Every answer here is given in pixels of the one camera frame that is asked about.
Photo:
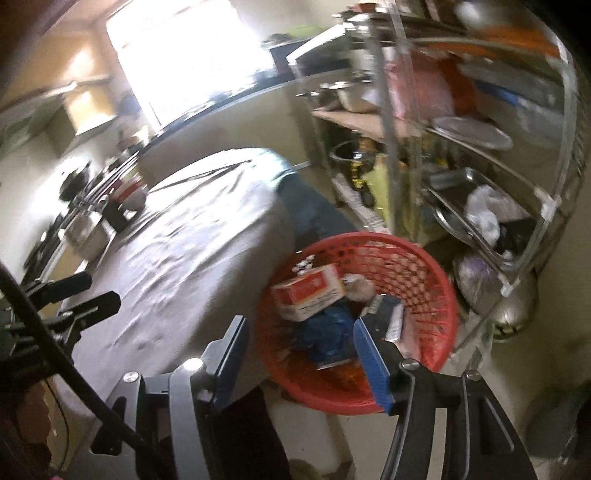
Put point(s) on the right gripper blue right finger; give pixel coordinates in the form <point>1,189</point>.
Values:
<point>403,388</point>

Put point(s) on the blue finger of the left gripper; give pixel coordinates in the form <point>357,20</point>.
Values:
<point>85,315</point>
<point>42,294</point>

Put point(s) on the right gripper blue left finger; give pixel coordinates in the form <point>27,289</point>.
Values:
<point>197,391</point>

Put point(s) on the white purple medicine box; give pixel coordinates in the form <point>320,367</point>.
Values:
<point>386,316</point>

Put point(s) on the blue plastic bag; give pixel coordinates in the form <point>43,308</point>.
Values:
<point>326,338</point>

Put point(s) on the orange white medicine box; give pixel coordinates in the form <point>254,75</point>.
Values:
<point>307,294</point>

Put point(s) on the white tissue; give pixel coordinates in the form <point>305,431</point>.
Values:
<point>358,288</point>

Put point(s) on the white basin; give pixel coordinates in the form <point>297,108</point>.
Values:
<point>88,235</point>

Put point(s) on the red plastic mesh basket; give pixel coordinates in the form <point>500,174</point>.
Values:
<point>396,267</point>

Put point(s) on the black chopstick holder cup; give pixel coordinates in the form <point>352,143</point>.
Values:
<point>117,216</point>

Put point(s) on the black wok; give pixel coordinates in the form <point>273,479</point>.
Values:
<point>74,183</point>

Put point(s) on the red white stacked bowls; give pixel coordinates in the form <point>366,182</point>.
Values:
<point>131,194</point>

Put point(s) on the grey tablecloth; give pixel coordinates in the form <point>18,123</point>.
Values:
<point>199,254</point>

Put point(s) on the long thin stick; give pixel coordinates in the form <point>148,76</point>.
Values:
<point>223,169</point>

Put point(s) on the steel tray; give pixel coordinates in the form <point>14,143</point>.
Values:
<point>450,190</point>

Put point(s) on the white plastic bag in tray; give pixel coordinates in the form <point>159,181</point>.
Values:
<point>487,208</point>

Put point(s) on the yellow plastic bag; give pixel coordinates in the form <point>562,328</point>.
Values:
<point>377,179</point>

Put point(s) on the cooking oil bottle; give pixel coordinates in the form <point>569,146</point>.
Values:
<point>363,162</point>

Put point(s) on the metal storage rack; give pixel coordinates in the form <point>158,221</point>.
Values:
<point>528,83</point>

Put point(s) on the steel pot with lid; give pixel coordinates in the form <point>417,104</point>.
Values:
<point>354,96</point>

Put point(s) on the pink plastic bag on rack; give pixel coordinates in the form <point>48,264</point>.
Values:
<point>442,89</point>

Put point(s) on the black microwave oven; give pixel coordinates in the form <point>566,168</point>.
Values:
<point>281,45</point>

